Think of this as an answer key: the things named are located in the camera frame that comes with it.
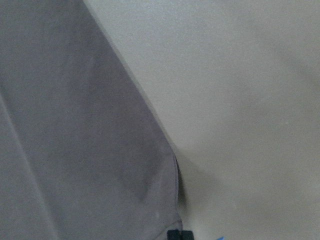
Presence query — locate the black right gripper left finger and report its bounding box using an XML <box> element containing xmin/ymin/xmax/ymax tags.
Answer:
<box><xmin>167</xmin><ymin>229</ymin><xmax>181</xmax><ymax>240</ymax></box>

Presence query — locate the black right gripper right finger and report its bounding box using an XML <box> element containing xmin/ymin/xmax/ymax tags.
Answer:
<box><xmin>181</xmin><ymin>230</ymin><xmax>194</xmax><ymax>240</ymax></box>

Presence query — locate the dark brown t-shirt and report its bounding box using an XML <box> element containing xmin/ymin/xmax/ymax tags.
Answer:
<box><xmin>0</xmin><ymin>0</ymin><xmax>182</xmax><ymax>240</ymax></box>

